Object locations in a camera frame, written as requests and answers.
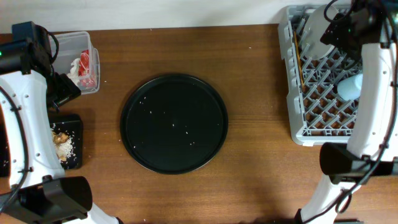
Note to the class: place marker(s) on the white tissue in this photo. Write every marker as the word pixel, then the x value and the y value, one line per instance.
pixel 73 74

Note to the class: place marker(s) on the white plate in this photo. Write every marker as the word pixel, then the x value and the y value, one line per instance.
pixel 315 27

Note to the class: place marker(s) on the light blue plastic cup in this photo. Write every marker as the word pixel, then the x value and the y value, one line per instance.
pixel 350 88

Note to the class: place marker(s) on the brown food chunk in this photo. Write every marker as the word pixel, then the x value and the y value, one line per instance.
pixel 59 138

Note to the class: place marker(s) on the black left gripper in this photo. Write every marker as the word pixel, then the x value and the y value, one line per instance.
pixel 68 91

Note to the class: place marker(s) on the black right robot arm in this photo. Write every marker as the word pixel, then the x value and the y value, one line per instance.
pixel 345 169

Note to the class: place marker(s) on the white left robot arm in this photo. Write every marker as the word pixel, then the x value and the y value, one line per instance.
pixel 41 193

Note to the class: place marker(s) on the clear plastic bin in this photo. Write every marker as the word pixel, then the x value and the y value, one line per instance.
pixel 69 47

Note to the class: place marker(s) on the rice and noodle scraps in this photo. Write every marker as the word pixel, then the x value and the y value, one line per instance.
pixel 66 150

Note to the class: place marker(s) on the round black serving tray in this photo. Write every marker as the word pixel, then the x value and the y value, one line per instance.
pixel 174 123

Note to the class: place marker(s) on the black rectangular tray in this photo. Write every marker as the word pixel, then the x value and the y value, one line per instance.
pixel 67 123

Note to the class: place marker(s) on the red snack wrapper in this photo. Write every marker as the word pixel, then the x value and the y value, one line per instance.
pixel 84 71

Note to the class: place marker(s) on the wooden chopstick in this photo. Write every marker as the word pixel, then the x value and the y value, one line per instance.
pixel 298 60

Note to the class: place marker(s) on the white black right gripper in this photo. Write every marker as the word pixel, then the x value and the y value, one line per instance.
pixel 339 33

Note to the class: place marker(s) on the grey dishwasher rack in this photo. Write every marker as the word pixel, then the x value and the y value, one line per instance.
pixel 317 114

